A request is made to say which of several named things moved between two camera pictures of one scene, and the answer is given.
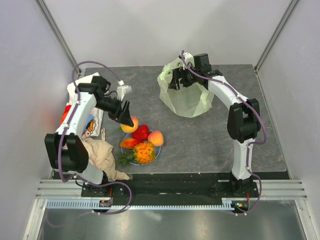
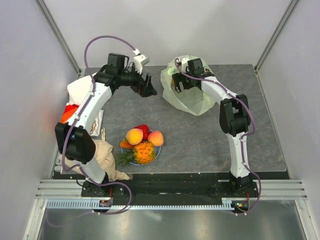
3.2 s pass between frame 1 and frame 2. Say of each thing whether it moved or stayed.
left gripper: moved
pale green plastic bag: moved
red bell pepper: stayed
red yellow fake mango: stayed
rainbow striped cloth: stayed
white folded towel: stayed
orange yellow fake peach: moved
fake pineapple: stayed
